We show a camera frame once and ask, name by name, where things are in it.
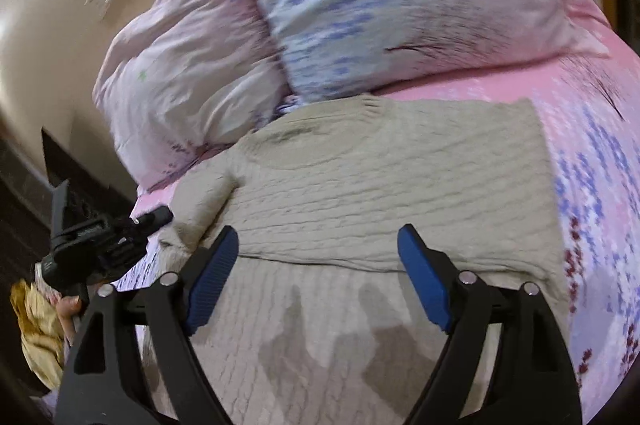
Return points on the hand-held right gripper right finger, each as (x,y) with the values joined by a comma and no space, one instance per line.
(425,277)

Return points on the pink floral bed sheet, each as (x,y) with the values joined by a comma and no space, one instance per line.
(590,185)

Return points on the person's left hand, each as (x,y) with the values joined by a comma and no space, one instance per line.
(67,307)

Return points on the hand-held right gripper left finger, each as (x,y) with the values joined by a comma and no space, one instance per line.
(212,277)

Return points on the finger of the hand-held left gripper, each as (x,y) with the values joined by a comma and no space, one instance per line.
(152,217)

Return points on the yellow cloth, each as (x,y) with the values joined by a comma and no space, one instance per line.
(37,335)

